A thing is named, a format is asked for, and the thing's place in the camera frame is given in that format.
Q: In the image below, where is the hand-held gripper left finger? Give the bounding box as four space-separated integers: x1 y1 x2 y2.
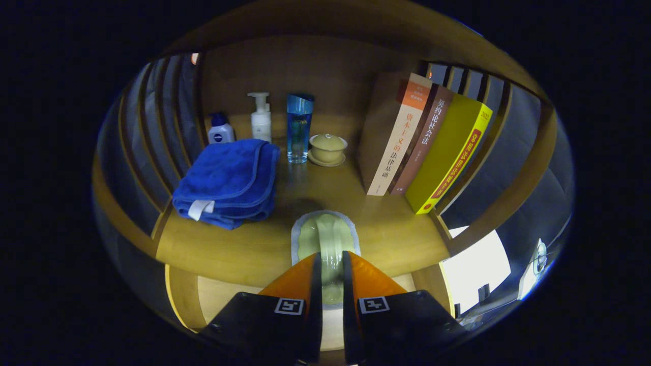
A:
198 253 323 364

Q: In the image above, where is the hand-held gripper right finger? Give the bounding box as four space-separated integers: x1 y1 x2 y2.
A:
342 250 471 365

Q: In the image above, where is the green scrub brush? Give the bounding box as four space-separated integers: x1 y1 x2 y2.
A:
291 209 362 308

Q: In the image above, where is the wooden drawer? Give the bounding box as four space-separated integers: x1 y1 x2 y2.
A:
164 262 456 351

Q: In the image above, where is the wooden countertop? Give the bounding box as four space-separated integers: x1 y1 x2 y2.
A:
155 114 451 288

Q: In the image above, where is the white side cabinet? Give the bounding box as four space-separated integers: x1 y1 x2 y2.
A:
440 226 512 318

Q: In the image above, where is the wooden cabinet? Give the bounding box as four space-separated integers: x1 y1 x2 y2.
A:
92 0 560 260

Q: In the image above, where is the folded blue towel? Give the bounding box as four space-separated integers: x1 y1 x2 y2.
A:
172 139 280 230

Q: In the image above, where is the beige lidded tea cup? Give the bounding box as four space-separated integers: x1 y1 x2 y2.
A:
307 133 348 167

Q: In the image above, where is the brown book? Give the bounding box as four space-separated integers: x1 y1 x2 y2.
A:
389 84 455 197

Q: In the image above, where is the blue glass bottle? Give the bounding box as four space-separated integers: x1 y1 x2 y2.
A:
286 93 315 164

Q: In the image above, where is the orange-spined book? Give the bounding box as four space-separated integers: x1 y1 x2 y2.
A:
356 71 434 197

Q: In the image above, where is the yellow book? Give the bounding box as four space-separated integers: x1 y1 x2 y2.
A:
404 93 494 215

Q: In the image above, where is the white device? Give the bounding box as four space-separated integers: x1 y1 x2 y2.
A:
518 238 550 300

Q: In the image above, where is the white pump bottle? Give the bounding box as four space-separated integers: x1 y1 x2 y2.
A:
247 91 273 143

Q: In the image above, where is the small white blue-capped bottle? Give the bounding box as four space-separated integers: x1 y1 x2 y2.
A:
208 112 236 145

